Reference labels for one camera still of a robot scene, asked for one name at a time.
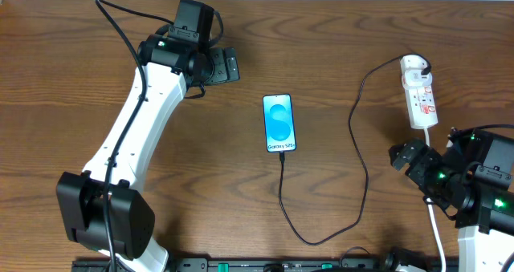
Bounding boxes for black USB charging cable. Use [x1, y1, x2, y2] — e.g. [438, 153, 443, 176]
[277, 51, 433, 247]

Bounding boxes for white power strip cord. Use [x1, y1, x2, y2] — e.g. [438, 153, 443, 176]
[423, 128, 447, 272]

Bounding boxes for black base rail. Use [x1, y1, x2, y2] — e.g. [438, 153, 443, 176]
[71, 257, 461, 272]

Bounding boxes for blue Galaxy smartphone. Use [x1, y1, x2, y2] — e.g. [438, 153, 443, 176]
[263, 94, 296, 152]

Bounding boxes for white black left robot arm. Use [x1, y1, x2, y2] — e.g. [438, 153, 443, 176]
[56, 0, 240, 271]

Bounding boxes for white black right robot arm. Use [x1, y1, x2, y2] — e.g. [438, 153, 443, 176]
[389, 124, 513, 271]

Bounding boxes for white power strip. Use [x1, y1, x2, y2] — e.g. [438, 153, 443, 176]
[400, 54, 438, 129]

